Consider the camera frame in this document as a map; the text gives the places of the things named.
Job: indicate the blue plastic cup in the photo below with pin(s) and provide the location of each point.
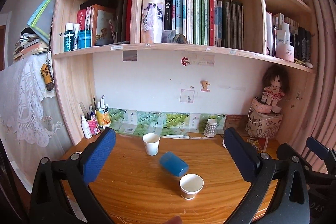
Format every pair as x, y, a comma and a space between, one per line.
173, 164

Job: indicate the pink can pen holder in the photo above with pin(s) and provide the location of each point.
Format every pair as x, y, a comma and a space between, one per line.
93, 126

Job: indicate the white plastic bottle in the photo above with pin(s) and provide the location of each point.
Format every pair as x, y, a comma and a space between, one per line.
85, 128

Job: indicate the grey checkered cup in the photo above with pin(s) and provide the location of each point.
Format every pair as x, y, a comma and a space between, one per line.
211, 128

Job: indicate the orange juice carton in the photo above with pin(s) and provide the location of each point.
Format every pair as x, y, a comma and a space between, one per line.
103, 117

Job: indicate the white lace cloth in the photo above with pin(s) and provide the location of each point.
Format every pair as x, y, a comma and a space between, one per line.
32, 126

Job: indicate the brown sleeved paper cup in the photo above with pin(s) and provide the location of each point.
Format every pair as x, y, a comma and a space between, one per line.
190, 186

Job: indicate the white cylindrical tube box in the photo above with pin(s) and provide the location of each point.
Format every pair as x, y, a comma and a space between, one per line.
151, 21

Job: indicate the letter-printed canvas bag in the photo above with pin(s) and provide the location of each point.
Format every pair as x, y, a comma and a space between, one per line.
261, 125

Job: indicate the blue cosmetic jar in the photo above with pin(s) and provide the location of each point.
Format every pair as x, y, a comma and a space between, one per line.
84, 39

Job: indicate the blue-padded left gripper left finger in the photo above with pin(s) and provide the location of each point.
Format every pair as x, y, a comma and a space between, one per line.
49, 202

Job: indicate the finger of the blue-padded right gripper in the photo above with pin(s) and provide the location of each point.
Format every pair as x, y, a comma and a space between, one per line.
323, 152

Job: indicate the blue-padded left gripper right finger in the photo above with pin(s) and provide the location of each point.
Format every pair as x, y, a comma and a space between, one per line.
290, 200

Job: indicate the teal cosmetic bottle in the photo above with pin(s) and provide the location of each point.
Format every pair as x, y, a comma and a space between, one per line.
69, 37

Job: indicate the pink curtain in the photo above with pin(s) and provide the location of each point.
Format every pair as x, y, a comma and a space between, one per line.
318, 119

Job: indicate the white paper cup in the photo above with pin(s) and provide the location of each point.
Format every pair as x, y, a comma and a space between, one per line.
151, 143

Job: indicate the wooden bookshelf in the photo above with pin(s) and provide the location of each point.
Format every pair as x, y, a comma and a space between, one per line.
212, 58

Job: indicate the rag doll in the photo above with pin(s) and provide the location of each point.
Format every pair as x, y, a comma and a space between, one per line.
275, 82

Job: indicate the right hand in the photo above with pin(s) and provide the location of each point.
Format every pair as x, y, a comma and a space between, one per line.
174, 220

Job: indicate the yellow hanging toy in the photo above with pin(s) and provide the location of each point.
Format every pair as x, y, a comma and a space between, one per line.
47, 77

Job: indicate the pink lotion bottle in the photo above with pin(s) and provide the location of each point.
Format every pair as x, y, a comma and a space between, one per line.
284, 50

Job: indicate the grape-printed paper backdrop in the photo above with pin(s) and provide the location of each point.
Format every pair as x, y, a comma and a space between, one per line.
133, 122

